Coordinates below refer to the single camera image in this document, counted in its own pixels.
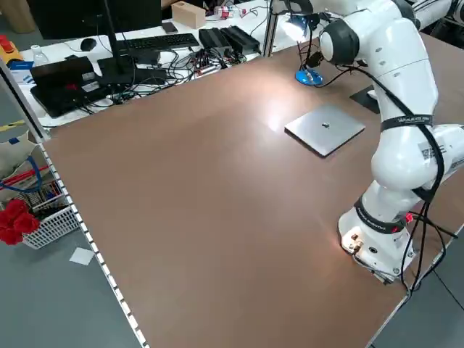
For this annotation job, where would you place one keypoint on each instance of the black mouse mat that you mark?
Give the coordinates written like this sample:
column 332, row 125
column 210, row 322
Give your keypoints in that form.
column 360, row 98

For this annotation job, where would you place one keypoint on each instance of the black open laptop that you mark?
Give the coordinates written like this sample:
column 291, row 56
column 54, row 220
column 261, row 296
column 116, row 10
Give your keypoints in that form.
column 61, row 83

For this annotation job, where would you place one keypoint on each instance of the red artificial flowers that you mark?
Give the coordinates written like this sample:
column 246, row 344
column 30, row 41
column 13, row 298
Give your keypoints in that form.
column 16, row 223

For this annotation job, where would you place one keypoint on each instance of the black keyboard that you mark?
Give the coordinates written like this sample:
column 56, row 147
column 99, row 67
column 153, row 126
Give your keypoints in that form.
column 159, row 41

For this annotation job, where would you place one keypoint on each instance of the beige tote bag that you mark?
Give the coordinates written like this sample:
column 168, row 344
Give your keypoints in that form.
column 14, row 156

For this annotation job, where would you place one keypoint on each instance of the white paper sheet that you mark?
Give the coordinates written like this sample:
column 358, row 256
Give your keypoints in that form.
column 82, row 256

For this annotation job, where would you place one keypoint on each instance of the black monitor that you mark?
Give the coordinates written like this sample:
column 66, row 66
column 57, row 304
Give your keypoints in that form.
column 72, row 18

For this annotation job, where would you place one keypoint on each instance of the cardboard box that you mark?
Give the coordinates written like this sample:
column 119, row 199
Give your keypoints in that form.
column 188, row 14

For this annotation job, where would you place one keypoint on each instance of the black computer mouse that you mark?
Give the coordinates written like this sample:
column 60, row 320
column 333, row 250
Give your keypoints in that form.
column 87, row 44

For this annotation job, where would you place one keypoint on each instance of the aluminium table edge rail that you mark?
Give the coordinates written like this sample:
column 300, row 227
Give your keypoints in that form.
column 90, row 246

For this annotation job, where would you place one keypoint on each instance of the aluminium camera post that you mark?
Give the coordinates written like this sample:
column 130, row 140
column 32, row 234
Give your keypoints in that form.
column 271, row 25

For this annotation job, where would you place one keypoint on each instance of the plastic bottle with red label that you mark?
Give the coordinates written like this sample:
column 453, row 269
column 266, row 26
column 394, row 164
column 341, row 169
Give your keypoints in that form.
column 228, row 11

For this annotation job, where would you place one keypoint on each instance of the closed grey laptop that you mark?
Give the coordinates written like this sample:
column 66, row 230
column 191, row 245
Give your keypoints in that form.
column 324, row 130

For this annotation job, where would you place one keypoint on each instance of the blue and white box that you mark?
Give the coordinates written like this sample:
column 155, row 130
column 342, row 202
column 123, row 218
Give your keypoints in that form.
column 21, row 70

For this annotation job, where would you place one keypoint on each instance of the white computer mouse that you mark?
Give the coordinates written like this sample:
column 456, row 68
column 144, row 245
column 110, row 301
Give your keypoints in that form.
column 372, row 94

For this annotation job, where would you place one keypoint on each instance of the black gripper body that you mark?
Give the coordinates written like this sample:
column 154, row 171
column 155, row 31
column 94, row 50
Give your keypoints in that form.
column 315, row 59
column 299, row 5

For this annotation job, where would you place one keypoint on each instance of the clear water bottle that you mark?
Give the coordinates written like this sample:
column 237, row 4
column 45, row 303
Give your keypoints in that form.
column 39, row 57

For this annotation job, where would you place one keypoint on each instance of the white plastic basket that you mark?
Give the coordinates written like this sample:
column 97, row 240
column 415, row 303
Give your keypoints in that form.
column 54, row 226

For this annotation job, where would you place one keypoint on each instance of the dark smartphone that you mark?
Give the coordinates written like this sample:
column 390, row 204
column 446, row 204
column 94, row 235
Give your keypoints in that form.
column 170, row 28

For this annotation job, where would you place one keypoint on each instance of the black monitor stand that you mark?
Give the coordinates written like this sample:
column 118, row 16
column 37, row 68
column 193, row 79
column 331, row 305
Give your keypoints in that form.
column 112, row 36

